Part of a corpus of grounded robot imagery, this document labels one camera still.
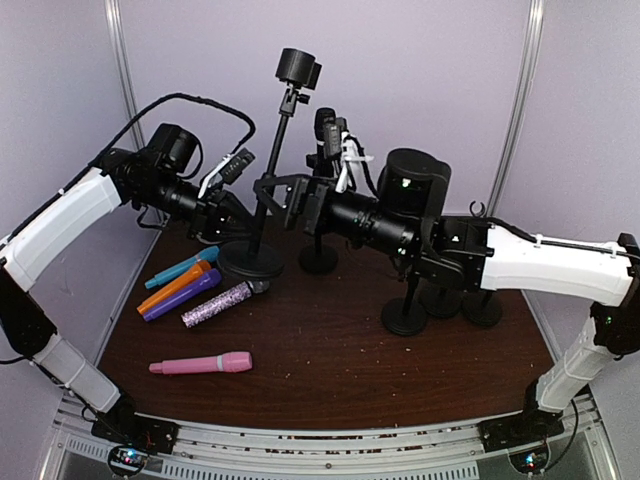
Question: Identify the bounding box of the blue microphone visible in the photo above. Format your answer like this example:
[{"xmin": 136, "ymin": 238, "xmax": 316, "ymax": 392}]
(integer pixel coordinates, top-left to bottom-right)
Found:
[{"xmin": 144, "ymin": 246, "xmax": 220, "ymax": 290}]

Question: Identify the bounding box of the glitter mic stand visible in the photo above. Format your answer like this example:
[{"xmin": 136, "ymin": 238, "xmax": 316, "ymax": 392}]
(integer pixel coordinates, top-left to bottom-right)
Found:
[{"xmin": 218, "ymin": 48, "xmax": 322, "ymax": 281}]

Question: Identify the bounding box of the aluminium post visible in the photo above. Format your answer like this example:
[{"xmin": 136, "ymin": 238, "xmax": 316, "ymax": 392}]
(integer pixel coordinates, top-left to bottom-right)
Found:
[
  {"xmin": 486, "ymin": 0, "xmax": 546, "ymax": 216},
  {"xmin": 103, "ymin": 0, "xmax": 165, "ymax": 217}
]

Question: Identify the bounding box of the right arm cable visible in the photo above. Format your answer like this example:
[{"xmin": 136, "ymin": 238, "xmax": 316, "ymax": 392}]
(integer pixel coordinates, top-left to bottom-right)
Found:
[{"xmin": 487, "ymin": 217, "xmax": 640, "ymax": 261}]

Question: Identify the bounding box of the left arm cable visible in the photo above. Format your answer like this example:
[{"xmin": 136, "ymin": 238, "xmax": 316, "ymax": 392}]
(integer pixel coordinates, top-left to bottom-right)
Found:
[{"xmin": 0, "ymin": 92, "xmax": 258, "ymax": 241}]

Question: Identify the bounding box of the black microphone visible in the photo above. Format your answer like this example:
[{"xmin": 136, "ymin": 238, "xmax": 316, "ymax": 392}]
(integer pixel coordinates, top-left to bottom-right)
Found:
[{"xmin": 314, "ymin": 107, "xmax": 336, "ymax": 149}]

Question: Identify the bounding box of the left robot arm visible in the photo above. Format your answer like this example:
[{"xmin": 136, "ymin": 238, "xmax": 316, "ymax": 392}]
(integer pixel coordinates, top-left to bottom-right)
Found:
[{"xmin": 1, "ymin": 124, "xmax": 255, "ymax": 446}]

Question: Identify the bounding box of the black mic stand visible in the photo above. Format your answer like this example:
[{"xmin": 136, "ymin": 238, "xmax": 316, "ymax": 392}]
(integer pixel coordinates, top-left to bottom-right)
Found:
[{"xmin": 298, "ymin": 146, "xmax": 338, "ymax": 275}]

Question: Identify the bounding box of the orange microphone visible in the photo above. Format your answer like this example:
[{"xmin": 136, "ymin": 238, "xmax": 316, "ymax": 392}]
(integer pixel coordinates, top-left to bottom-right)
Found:
[{"xmin": 136, "ymin": 260, "xmax": 212, "ymax": 315}]

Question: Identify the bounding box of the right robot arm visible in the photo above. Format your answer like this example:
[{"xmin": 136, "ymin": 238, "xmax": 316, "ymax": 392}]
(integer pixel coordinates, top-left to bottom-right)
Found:
[{"xmin": 254, "ymin": 148, "xmax": 639, "ymax": 450}]

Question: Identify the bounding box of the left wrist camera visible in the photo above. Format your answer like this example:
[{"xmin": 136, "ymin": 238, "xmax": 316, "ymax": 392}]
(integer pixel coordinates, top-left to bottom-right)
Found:
[{"xmin": 197, "ymin": 148, "xmax": 255, "ymax": 199}]

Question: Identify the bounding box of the purple microphone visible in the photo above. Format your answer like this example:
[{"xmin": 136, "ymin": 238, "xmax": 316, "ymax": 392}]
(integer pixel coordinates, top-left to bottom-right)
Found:
[{"xmin": 143, "ymin": 269, "xmax": 222, "ymax": 322}]

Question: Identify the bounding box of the front aluminium rail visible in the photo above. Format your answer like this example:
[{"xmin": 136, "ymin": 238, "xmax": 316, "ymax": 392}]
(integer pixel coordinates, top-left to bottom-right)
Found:
[{"xmin": 39, "ymin": 389, "xmax": 621, "ymax": 480}]

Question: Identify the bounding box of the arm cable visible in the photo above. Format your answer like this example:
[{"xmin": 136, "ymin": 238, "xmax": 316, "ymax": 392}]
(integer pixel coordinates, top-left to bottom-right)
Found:
[
  {"xmin": 487, "ymin": 217, "xmax": 640, "ymax": 261},
  {"xmin": 0, "ymin": 92, "xmax": 258, "ymax": 241}
]

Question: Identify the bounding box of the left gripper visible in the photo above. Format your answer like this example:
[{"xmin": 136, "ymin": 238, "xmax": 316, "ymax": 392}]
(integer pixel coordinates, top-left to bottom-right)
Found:
[{"xmin": 136, "ymin": 171, "xmax": 262, "ymax": 241}]

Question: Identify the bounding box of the left aluminium post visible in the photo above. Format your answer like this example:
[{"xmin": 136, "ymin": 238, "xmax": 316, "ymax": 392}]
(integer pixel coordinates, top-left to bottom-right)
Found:
[{"xmin": 103, "ymin": 0, "xmax": 165, "ymax": 217}]

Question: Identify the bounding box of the pink mic stand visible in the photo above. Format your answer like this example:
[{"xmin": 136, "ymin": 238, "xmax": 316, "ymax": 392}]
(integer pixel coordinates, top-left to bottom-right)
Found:
[{"xmin": 381, "ymin": 275, "xmax": 427, "ymax": 337}]

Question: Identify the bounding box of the glitter silver microphone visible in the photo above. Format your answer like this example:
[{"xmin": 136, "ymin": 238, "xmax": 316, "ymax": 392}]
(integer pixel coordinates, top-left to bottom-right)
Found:
[{"xmin": 181, "ymin": 281, "xmax": 270, "ymax": 328}]

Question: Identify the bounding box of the pink microphone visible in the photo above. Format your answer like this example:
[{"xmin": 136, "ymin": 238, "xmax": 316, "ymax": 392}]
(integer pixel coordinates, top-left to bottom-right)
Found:
[{"xmin": 148, "ymin": 351, "xmax": 253, "ymax": 375}]

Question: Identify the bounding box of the right aluminium post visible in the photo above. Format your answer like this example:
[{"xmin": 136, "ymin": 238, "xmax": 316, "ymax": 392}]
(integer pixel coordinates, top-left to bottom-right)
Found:
[{"xmin": 486, "ymin": 0, "xmax": 546, "ymax": 216}]

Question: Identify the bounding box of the mic stand front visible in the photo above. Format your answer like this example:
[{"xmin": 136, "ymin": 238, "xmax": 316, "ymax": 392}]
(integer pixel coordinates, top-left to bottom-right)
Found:
[{"xmin": 461, "ymin": 291, "xmax": 503, "ymax": 328}]

